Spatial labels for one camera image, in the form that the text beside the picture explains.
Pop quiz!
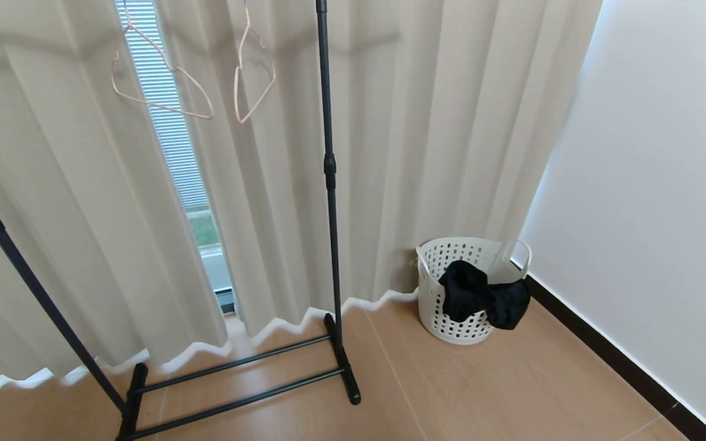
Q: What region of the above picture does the white laundry basket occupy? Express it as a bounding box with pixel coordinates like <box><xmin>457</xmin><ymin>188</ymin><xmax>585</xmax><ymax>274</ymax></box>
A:
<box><xmin>416</xmin><ymin>236</ymin><xmax>533</xmax><ymax>347</ymax></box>

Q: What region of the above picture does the pink clothes hanger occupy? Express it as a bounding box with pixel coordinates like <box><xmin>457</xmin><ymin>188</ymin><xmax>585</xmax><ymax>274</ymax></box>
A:
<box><xmin>233</xmin><ymin>0</ymin><xmax>277</xmax><ymax>125</ymax></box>
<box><xmin>110</xmin><ymin>0</ymin><xmax>215</xmax><ymax>121</ymax></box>

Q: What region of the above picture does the beige curtain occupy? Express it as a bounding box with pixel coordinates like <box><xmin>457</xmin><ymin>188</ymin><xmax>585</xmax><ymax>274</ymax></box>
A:
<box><xmin>0</xmin><ymin>0</ymin><xmax>230</xmax><ymax>394</ymax></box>
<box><xmin>156</xmin><ymin>0</ymin><xmax>604</xmax><ymax>335</ymax></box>

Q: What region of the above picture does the window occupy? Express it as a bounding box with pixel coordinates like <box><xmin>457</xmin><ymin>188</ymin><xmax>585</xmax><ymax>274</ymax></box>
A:
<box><xmin>114</xmin><ymin>0</ymin><xmax>237</xmax><ymax>316</ymax></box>

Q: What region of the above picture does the black clothes rack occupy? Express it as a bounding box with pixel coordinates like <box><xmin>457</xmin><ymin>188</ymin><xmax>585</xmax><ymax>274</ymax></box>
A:
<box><xmin>0</xmin><ymin>0</ymin><xmax>362</xmax><ymax>441</ymax></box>

